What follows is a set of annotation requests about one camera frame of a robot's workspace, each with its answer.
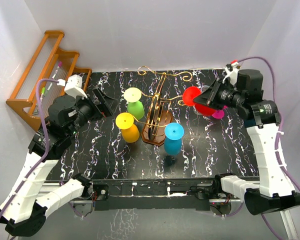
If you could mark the gold wire wine glass rack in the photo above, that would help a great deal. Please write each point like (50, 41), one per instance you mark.
(159, 115)

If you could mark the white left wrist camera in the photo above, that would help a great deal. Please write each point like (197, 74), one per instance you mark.
(73, 86)

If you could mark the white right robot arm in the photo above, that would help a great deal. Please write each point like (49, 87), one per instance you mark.
(275, 191)

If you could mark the green wine glass cream base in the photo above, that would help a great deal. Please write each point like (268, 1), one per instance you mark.
(134, 106)

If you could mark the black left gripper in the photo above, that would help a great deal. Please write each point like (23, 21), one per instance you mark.
(108, 103)

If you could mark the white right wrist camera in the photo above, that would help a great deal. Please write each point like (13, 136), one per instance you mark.
(231, 72)

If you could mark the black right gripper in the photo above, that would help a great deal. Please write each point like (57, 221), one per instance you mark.
(211, 94)

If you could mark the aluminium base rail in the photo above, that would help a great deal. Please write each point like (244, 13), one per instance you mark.
(198, 194)

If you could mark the orange wine glass yellow base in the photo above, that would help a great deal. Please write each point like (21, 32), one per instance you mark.
(125, 122)

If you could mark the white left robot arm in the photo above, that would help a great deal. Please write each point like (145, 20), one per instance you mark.
(24, 212)

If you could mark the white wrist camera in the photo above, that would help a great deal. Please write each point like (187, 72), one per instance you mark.
(231, 72)
(73, 86)

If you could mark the clear wine glass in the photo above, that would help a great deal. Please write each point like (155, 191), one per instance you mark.
(202, 89)

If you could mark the green capped marker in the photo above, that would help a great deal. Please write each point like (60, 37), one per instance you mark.
(42, 92)

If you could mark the purple capped marker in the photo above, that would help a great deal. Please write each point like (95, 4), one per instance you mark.
(57, 69)

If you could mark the magenta wine glass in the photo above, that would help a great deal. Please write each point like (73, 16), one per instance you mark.
(219, 114)

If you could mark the wooden tiered shelf rack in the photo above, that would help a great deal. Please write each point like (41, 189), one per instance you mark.
(42, 66)

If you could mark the blue wine glass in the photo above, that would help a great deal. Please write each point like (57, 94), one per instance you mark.
(174, 133)

